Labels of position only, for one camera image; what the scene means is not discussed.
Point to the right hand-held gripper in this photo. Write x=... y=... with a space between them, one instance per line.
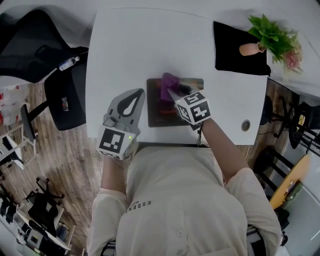
x=197 y=110

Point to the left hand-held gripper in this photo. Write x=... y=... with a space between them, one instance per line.
x=112 y=141

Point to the purple cloth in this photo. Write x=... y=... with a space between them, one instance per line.
x=167 y=85

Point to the dark rectangular tray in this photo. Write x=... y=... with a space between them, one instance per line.
x=157 y=112

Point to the person's right forearm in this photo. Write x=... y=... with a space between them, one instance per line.
x=225 y=152

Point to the person's left forearm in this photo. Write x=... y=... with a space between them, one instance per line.
x=112 y=175

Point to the black mat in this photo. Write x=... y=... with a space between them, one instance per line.
x=230 y=57

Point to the black mesh office chair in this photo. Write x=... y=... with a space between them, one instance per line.
x=70 y=100

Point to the white desk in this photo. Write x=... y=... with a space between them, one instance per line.
x=125 y=50

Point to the small clear bottle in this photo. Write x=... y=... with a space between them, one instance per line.
x=68 y=63

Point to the pink vase with green plant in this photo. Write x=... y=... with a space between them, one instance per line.
x=247 y=49

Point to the person's cream shirt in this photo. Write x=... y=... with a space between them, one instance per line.
x=180 y=200

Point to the black stool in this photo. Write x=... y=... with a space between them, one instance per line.
x=265 y=160

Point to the clear plastic bags red print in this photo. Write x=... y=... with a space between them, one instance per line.
x=11 y=105

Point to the white wooden rack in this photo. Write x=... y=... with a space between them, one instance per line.
x=17 y=147

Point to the black standing fan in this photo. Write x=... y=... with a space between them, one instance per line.
x=307 y=117

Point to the black swivel chair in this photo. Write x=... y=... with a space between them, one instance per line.
x=42 y=210

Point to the round wooden table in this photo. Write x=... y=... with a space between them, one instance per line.
x=296 y=172

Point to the white side table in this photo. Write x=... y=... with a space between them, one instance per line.
x=50 y=240

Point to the black backpack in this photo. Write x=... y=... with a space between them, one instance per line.
x=282 y=218

